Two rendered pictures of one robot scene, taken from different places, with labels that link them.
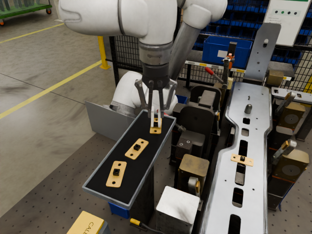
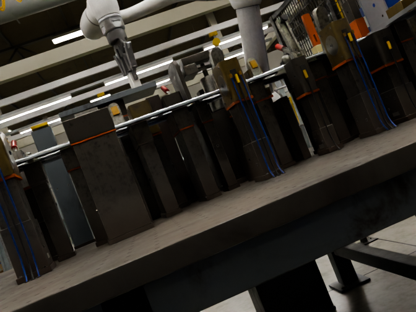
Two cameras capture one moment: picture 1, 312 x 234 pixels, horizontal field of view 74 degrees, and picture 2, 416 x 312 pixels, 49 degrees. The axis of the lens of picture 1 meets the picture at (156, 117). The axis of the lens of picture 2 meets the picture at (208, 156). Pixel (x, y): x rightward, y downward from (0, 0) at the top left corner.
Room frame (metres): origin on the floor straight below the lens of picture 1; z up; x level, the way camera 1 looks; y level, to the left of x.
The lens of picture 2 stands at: (-0.36, -1.46, 0.78)
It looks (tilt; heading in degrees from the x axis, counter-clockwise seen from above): 2 degrees up; 53
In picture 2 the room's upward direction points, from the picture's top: 22 degrees counter-clockwise
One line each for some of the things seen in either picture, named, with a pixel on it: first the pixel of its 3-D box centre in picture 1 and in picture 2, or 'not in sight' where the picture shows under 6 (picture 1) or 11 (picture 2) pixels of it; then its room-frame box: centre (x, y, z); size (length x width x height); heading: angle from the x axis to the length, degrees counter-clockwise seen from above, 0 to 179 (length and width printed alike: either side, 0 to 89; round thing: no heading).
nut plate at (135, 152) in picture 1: (137, 147); not in sight; (0.44, 0.06, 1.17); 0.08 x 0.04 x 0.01; 150
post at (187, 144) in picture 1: (180, 176); (171, 149); (0.53, -0.10, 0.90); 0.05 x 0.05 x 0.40; 68
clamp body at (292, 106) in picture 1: (284, 133); (356, 78); (0.83, -0.70, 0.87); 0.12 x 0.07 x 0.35; 68
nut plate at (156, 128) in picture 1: (156, 124); not in sight; (0.55, 0.00, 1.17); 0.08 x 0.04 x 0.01; 177
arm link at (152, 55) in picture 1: (155, 50); (112, 26); (0.55, 0.00, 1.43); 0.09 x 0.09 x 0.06
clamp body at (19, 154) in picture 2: not in sight; (33, 208); (0.06, 0.05, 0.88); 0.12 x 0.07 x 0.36; 68
